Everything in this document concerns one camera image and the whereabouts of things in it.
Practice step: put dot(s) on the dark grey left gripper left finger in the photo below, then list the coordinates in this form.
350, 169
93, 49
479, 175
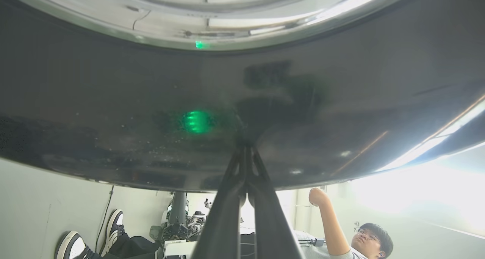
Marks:
223, 221

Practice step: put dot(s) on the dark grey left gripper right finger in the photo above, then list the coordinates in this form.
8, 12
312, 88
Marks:
271, 221

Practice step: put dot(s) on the black rimmed glass washer door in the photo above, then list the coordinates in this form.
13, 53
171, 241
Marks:
113, 99

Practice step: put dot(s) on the bystander bare forearm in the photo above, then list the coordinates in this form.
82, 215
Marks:
333, 228

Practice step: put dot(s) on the bystander bare hand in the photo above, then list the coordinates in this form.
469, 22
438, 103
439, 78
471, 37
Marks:
317, 196

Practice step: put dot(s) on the grey stand with robot parts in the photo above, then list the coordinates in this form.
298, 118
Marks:
177, 213

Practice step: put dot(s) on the white paper label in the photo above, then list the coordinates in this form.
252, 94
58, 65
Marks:
180, 247

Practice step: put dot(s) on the black trousers leg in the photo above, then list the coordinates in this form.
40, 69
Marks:
132, 247

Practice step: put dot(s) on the bystander with glasses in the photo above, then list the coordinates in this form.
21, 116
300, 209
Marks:
371, 240

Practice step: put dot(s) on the black white sneaker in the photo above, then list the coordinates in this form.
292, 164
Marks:
72, 247
113, 228

